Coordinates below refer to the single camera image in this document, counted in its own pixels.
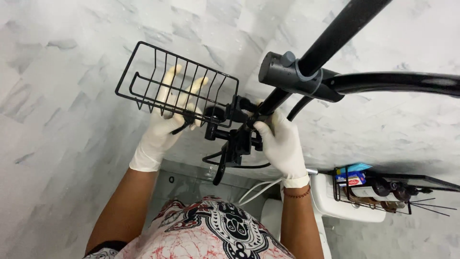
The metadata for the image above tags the person's right hand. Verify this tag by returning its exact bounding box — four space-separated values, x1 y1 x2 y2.
253 108 310 182

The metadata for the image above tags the person's left hand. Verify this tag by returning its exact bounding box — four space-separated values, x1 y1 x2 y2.
133 65 209 164

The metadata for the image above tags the black wire shower basket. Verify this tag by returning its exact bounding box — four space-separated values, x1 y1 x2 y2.
115 41 240 129

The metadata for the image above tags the black shower rail pole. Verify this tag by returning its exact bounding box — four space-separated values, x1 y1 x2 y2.
247 0 393 127

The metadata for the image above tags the black shower mixer valve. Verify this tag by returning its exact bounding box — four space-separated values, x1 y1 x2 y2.
201 95 274 186

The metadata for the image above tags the white toilet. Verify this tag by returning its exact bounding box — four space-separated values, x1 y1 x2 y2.
260 173 387 259

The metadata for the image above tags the black shower head holder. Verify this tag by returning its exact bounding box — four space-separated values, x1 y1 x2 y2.
258 51 345 103

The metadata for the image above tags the patterned red black white shirt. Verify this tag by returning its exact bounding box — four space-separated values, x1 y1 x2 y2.
83 196 296 259

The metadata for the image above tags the white flexible hose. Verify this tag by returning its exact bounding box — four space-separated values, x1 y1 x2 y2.
240 181 282 206
239 178 282 203

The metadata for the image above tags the brown bead bracelet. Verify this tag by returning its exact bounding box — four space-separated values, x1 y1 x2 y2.
283 185 312 199

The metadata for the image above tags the black wire rack with toiletries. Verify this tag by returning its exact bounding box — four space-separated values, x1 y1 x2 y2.
332 163 460 217

